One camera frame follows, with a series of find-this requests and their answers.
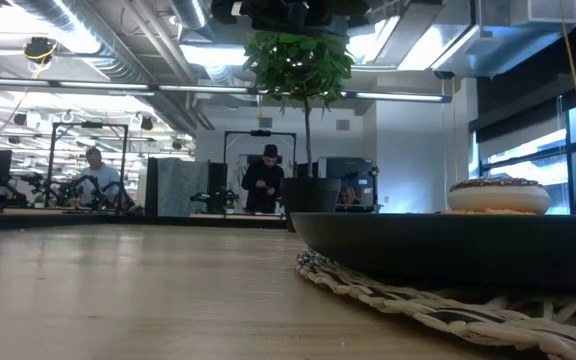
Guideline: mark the black framed window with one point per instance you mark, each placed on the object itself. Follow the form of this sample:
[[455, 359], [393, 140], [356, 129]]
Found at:
[[568, 150]]

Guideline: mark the black equipment cabinet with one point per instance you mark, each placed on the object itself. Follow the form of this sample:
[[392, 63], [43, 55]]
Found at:
[[350, 172]]

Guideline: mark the black background robot arm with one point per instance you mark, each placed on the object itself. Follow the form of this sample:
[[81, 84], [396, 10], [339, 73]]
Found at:
[[118, 195], [75, 192]]

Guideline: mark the round serving plate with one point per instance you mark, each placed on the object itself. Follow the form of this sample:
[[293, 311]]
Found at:
[[443, 250]]

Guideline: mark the small green-leaved tree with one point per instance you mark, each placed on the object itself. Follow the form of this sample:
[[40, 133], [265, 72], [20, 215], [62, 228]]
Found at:
[[298, 65]]

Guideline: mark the grey wall vent grille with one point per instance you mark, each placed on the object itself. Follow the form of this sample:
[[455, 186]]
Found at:
[[343, 124], [265, 122]]

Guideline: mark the chocolate sprinkled toy donut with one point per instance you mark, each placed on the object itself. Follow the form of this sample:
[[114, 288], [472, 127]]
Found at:
[[498, 200]]

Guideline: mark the woven straw placemat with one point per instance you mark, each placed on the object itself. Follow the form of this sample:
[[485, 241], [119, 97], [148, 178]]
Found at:
[[468, 325]]

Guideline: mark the long linear ceiling light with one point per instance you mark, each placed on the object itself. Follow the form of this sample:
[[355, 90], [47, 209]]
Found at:
[[203, 88]]

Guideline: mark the grey partition panel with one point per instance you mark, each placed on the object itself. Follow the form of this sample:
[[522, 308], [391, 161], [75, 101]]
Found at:
[[178, 187]]

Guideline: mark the person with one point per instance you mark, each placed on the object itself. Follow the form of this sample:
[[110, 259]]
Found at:
[[100, 175], [263, 180], [349, 196]]

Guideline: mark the black metal rig frame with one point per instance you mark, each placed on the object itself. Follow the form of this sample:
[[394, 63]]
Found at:
[[90, 124], [260, 133]]

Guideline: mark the black plant pot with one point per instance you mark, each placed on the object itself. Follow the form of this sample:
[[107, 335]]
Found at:
[[310, 195]]

